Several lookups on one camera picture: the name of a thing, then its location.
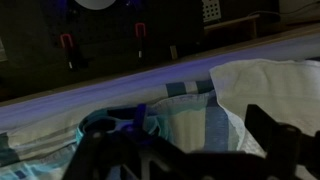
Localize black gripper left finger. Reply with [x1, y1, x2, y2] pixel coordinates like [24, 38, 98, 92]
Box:
[132, 103, 149, 134]

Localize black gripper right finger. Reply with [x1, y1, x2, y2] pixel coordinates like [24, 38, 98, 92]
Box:
[244, 103, 280, 154]

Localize white textured towel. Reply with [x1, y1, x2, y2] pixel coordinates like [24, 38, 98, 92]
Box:
[209, 58, 320, 180]

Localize teal and blue folded cloth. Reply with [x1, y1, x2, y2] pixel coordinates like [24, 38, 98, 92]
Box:
[75, 105, 168, 148]

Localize blue plaid bedsheet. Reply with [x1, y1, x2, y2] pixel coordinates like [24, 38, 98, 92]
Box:
[0, 79, 249, 180]

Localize red clamp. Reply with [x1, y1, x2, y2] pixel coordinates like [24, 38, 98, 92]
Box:
[59, 33, 75, 69]
[134, 22, 148, 59]

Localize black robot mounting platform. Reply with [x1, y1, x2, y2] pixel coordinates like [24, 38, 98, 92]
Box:
[43, 0, 205, 68]

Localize wooden bench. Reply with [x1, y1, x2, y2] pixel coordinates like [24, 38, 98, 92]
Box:
[203, 13, 262, 39]

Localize white perforated panel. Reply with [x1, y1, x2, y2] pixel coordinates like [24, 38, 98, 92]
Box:
[201, 0, 222, 24]

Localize bed frame with mattress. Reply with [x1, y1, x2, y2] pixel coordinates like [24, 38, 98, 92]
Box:
[0, 24, 320, 131]

